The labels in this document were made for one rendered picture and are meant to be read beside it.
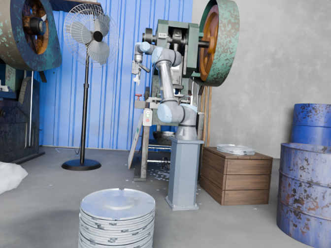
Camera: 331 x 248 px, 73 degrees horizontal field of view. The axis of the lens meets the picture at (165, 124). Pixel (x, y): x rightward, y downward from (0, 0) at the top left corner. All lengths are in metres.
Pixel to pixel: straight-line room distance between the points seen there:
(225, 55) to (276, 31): 2.21
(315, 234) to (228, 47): 1.43
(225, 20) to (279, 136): 2.47
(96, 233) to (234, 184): 1.07
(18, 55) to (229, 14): 1.79
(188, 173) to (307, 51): 3.38
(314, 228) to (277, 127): 2.77
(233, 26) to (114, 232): 1.77
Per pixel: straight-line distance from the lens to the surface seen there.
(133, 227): 0.86
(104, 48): 2.44
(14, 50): 2.26
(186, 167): 1.46
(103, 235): 0.86
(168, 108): 1.36
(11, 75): 2.77
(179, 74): 2.20
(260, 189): 1.82
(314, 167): 1.34
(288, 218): 1.47
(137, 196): 1.02
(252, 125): 3.83
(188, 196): 1.53
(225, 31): 2.06
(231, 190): 1.69
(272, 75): 4.01
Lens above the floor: 0.62
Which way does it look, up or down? 3 degrees down
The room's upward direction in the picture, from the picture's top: 4 degrees clockwise
